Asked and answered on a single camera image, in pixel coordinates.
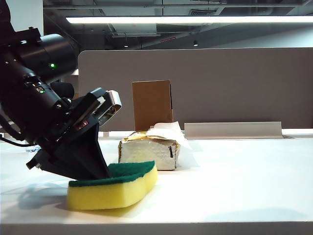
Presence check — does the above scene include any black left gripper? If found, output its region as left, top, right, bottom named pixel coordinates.
left=26, top=87, right=111, bottom=181

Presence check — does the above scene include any yellow sponge with green pad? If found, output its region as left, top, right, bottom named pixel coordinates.
left=67, top=160, right=159, bottom=211

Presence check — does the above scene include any black office chair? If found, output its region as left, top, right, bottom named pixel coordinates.
left=50, top=81, right=75, bottom=98

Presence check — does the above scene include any brown cardboard box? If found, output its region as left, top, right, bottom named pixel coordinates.
left=132, top=80, right=174, bottom=131

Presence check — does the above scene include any white tissue sheet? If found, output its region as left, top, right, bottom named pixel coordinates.
left=146, top=120, right=192, bottom=150

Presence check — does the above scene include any wide brown desk partition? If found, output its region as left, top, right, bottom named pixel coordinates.
left=78, top=47, right=313, bottom=133

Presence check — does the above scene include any long linear ceiling light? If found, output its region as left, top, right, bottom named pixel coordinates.
left=65, top=16, right=313, bottom=24

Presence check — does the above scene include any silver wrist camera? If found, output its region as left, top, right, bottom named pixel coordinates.
left=93, top=90, right=122, bottom=126

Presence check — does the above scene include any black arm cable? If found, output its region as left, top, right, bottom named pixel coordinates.
left=0, top=115, right=37, bottom=148

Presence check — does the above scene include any beige cable tray flap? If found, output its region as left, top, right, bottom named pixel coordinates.
left=183, top=121, right=283, bottom=140

